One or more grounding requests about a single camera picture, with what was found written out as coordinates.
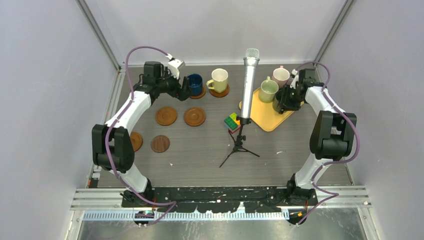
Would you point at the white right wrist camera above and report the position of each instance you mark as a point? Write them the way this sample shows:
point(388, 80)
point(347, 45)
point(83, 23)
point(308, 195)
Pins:
point(295, 78)

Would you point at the aluminium front rail frame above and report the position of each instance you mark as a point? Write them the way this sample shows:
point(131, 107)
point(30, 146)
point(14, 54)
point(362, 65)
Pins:
point(104, 204)

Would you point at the pink cream mug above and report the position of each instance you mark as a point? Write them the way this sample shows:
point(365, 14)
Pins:
point(281, 76)

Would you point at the dark green mug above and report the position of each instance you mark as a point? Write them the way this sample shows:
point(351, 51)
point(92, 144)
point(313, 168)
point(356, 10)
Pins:
point(276, 104)

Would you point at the silver microphone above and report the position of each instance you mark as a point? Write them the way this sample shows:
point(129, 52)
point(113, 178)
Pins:
point(251, 60)

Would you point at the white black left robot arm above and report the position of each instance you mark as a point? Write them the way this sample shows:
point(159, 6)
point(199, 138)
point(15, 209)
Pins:
point(112, 149)

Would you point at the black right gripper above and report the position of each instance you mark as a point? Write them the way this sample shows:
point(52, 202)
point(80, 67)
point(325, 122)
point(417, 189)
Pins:
point(285, 100)

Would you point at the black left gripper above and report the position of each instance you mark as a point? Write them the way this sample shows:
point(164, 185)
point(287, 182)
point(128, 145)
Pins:
point(181, 93)

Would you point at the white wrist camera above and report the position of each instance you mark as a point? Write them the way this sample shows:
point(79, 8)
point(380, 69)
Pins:
point(175, 65)
point(295, 78)

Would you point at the colourful toy brick block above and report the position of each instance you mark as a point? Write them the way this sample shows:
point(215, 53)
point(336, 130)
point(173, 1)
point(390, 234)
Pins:
point(232, 123)

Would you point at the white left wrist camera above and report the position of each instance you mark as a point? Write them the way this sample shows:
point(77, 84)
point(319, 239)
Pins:
point(175, 65)

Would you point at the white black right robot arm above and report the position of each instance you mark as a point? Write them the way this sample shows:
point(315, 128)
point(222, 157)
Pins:
point(332, 136)

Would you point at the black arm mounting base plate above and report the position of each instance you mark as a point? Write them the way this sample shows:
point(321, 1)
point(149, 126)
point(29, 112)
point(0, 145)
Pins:
point(256, 199)

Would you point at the light green mug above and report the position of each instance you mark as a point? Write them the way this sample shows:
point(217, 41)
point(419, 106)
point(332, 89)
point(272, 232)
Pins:
point(268, 90)

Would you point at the black microphone tripod stand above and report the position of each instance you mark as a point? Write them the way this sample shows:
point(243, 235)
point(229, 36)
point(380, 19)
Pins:
point(239, 140)

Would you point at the brown wooden coaster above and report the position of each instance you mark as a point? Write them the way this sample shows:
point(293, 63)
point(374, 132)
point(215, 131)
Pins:
point(166, 116)
point(220, 94)
point(136, 140)
point(194, 116)
point(203, 92)

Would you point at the dark blue mug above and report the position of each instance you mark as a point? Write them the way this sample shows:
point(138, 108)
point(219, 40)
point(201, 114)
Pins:
point(195, 82)

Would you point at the dark walnut wooden coaster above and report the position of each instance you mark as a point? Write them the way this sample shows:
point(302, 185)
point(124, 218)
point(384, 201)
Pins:
point(160, 144)

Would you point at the cream yellow mug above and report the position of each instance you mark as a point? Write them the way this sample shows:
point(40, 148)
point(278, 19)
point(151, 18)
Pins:
point(219, 80)

